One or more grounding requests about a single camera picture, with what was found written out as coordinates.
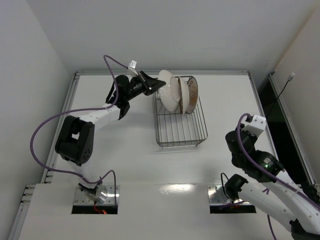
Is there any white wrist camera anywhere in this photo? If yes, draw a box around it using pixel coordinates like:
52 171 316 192
127 60 138 77
242 114 267 138

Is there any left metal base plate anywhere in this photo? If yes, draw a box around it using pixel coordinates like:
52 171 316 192
73 185 120 206

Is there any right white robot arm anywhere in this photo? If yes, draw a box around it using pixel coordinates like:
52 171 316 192
224 127 320 240

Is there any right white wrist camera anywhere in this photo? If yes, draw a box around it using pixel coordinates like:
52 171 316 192
242 114 267 138

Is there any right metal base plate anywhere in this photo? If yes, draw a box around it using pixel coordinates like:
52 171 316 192
207 184 251 207

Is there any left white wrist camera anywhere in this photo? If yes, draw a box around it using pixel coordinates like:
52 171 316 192
127 60 138 77

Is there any orange sunburst plate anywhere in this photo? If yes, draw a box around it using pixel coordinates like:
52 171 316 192
186 76 199 114

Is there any metal base plate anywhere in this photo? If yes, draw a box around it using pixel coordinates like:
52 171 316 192
207 184 251 207
73 185 120 206

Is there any grey wire dish rack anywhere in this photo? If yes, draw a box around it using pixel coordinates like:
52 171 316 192
152 92 208 149

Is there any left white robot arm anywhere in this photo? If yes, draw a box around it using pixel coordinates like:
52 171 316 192
55 71 166 202

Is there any brown-rimmed flower plate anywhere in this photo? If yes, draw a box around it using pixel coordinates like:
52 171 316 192
158 69 181 112
170 76 190 115

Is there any black cable white plug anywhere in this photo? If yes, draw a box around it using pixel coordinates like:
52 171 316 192
265 72 296 118

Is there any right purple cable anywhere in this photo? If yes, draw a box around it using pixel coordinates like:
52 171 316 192
219 113 320 240

